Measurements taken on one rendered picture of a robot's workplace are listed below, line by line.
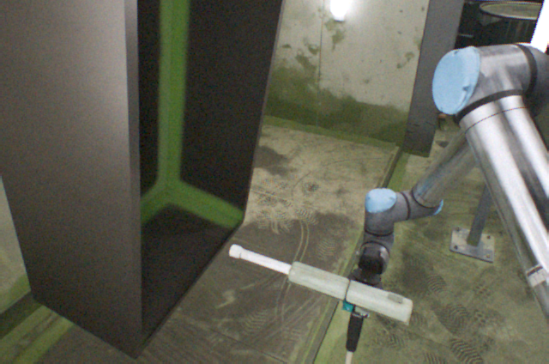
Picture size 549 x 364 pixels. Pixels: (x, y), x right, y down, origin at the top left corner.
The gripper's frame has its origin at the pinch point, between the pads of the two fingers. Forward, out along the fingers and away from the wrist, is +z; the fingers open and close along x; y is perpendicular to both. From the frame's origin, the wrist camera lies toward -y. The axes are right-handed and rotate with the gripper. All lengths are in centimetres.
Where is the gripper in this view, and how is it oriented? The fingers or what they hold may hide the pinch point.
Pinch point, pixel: (357, 306)
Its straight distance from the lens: 109.5
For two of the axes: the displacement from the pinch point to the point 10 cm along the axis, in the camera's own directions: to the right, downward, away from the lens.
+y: -0.8, 9.0, 4.3
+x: -9.2, -2.3, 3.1
